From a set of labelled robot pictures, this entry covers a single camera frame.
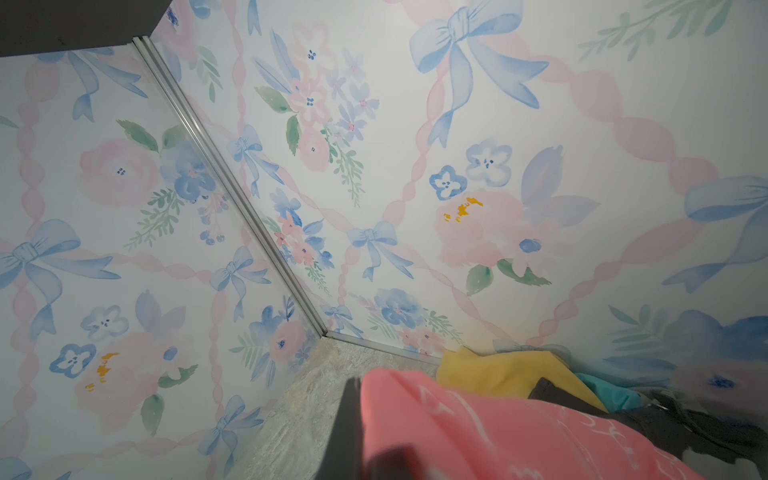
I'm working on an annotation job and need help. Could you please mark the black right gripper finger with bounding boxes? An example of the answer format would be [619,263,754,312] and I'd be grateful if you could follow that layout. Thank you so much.
[316,378,363,480]

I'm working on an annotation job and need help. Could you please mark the pink patterned cloth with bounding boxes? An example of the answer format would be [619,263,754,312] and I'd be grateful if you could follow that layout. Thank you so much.
[361,369,698,479]

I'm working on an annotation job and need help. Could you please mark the yellow cloth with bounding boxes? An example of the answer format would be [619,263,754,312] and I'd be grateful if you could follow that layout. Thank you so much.
[436,347,607,413]

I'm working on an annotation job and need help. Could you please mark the teal cloth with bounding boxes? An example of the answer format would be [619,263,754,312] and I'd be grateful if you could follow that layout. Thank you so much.
[576,373,648,413]

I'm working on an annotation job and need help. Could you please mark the dark grey jeans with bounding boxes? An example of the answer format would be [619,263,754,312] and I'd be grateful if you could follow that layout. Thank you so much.
[528,378,767,470]

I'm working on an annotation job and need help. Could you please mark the aluminium corner post left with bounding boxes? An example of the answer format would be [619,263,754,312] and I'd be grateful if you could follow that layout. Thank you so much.
[132,36,328,337]

